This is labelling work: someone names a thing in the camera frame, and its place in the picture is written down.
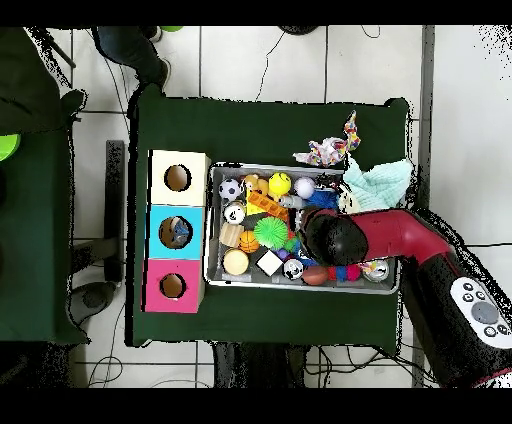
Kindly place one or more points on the small green object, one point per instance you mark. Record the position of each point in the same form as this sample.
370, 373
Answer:
172, 28

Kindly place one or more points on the shallow mesh bin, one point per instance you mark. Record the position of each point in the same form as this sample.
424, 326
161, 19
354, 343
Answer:
216, 248

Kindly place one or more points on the person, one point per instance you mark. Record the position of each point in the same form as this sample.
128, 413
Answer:
128, 48

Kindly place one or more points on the bright green round object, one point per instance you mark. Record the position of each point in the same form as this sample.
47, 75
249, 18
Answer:
8, 146

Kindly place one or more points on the orange toy basketball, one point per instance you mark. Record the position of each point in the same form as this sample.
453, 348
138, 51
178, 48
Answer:
248, 242

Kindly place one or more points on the white baseball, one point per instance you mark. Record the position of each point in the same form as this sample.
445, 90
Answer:
304, 187

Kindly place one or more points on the green spiky ball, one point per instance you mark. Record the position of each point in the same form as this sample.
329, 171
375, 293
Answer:
270, 232

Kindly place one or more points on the yellow ball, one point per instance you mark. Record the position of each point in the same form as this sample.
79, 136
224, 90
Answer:
279, 184

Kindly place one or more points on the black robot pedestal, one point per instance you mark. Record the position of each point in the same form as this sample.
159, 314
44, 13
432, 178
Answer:
260, 366

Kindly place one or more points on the silver pull-tab can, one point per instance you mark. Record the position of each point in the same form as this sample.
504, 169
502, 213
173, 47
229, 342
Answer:
234, 212

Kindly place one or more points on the black and white soccer ball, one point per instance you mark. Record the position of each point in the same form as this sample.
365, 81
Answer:
230, 188

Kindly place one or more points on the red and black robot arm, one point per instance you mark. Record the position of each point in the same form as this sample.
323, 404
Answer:
400, 236

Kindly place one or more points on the dark green table cloth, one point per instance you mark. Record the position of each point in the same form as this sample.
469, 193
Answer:
260, 132
32, 240

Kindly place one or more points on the black upright panel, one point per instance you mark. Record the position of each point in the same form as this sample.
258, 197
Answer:
114, 200

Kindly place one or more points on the colourful dotted cloth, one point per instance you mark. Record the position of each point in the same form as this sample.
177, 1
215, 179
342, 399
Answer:
328, 152

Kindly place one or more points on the orange plastic tray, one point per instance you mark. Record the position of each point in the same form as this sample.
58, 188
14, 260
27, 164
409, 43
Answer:
266, 204

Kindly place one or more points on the black round object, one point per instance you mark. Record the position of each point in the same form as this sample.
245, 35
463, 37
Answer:
298, 29

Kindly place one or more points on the wooden box with three holes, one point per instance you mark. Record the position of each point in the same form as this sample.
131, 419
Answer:
192, 240

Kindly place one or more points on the black slanted rod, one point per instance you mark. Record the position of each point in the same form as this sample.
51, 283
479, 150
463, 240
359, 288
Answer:
66, 58

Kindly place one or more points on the mint green cloth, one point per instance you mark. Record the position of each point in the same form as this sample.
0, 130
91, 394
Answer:
380, 184

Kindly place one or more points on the grey round stand foot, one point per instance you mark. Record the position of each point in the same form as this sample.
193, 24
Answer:
94, 298

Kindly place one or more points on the toy hamburger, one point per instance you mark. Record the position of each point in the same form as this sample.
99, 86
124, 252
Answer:
236, 262

